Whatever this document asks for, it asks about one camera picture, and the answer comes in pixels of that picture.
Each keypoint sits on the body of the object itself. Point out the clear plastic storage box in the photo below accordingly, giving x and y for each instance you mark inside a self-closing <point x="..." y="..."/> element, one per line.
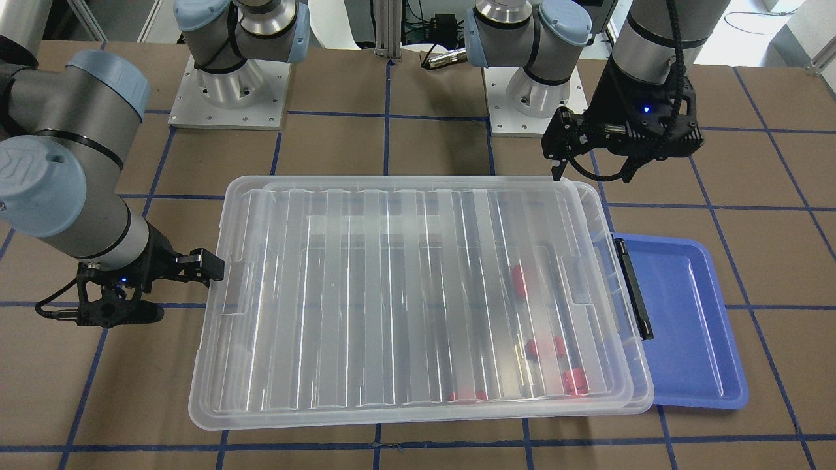
<point x="627" y="326"/>

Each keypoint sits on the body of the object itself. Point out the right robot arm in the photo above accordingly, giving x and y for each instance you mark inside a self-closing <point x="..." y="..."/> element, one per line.
<point x="67" y="134"/>

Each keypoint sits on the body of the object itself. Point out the aluminium frame post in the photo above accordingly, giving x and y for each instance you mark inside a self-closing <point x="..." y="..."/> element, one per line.
<point x="387" y="25"/>

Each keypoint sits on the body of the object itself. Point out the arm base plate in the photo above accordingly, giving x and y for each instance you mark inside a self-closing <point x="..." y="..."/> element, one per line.
<point x="521" y="107"/>
<point x="251" y="98"/>

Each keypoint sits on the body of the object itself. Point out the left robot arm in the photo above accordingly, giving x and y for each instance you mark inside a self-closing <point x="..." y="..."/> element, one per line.
<point x="546" y="41"/>

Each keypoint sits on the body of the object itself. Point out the blue plastic tray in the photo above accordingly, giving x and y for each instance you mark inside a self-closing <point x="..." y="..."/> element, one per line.
<point x="693" y="357"/>

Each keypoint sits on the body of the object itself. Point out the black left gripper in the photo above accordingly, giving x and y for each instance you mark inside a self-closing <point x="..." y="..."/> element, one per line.
<point x="616" y="93"/>

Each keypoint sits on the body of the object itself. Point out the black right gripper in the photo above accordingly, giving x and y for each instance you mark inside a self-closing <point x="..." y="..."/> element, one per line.
<point x="159" y="256"/>

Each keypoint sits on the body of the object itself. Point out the clear plastic box lid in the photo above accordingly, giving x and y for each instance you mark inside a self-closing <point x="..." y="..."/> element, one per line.
<point x="411" y="294"/>

